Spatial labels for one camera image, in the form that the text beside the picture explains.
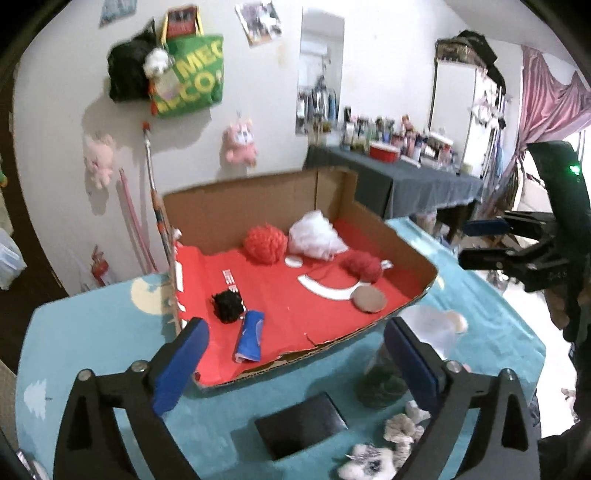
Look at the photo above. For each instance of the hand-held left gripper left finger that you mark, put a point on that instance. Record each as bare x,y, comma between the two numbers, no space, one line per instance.
180,364

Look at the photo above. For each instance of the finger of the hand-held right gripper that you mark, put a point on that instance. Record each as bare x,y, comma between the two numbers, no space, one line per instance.
485,228
489,259

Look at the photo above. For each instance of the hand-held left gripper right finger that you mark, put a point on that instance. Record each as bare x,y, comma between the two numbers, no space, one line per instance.
411,364

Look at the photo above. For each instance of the blue tube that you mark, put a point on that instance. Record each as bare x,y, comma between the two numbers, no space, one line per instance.
249,337

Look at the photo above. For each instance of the black pom-pom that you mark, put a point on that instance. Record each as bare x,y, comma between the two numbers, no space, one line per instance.
227,307

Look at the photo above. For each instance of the brown round pad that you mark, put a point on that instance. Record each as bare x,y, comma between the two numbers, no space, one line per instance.
369,300

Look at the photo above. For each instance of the small white bunny plush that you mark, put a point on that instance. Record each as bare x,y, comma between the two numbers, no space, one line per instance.
367,461

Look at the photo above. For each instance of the dark red crochet ball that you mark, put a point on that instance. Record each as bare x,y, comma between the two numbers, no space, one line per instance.
364,267

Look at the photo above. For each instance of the cardboard box red lining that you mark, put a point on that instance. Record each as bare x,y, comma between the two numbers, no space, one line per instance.
286,300

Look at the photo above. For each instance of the white mesh bath pouf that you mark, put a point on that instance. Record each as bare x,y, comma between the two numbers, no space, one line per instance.
316,235

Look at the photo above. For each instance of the large glass jar silver lid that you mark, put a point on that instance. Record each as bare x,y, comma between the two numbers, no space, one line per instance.
383,383

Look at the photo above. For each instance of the side table with grey cloth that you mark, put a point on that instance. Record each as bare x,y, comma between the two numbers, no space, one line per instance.
415,184

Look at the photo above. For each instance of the pink curtain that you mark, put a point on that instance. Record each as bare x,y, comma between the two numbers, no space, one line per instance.
540,106

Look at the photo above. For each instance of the white wardrobe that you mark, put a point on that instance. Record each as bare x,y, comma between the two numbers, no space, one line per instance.
455,106

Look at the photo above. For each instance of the black box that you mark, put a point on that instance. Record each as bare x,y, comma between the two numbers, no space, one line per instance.
300,424

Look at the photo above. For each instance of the red bowl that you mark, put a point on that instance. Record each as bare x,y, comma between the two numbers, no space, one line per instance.
383,151

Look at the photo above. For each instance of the cluster of cosmetic bottles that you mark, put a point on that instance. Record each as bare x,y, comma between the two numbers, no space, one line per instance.
360,134

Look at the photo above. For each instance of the black clothes pile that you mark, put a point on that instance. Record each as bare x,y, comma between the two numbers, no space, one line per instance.
482,46

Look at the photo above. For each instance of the orange-tipped pole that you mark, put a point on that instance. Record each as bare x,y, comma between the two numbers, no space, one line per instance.
153,184

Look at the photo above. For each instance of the patterned suitcase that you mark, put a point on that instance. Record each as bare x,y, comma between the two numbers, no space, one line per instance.
455,48

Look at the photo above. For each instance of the clear plastic bag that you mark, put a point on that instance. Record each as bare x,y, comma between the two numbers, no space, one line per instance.
9,263

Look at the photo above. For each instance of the pale pink plush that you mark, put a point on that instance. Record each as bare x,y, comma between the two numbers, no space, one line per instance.
99,159

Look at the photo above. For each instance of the pink plush white face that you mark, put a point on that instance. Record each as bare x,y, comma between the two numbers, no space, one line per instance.
240,147

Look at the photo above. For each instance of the green tote bag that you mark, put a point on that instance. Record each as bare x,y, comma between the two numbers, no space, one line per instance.
194,78

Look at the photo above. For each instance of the black bag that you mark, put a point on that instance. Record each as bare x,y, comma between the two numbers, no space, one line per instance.
127,69

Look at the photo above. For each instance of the wall mirror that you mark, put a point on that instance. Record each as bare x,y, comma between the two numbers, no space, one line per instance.
318,55

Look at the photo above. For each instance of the wall photo poster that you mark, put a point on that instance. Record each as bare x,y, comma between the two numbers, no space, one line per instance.
258,21

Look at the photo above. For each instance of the red wall card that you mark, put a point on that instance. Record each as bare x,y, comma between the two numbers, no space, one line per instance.
182,21

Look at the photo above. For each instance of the blue wall poster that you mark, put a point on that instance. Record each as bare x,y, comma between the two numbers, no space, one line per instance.
117,9

